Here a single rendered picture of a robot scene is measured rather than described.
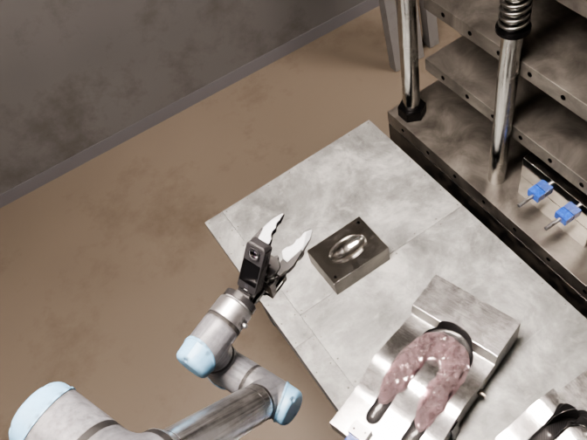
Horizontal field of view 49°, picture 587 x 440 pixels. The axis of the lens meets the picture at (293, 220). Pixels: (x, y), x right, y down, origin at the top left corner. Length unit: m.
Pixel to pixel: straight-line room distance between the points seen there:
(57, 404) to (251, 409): 0.34
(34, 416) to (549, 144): 1.51
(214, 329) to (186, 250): 1.98
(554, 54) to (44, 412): 1.47
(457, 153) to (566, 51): 0.58
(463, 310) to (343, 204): 0.58
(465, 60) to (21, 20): 2.01
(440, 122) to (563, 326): 0.85
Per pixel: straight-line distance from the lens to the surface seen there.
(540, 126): 2.03
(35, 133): 3.64
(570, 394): 1.81
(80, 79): 3.52
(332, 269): 1.95
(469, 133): 2.34
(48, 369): 3.20
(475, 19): 1.97
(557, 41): 1.91
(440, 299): 1.83
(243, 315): 1.26
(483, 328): 1.80
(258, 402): 1.22
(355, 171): 2.24
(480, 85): 2.14
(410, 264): 2.01
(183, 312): 3.04
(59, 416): 1.04
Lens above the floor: 2.54
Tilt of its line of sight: 54 degrees down
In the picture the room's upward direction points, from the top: 18 degrees counter-clockwise
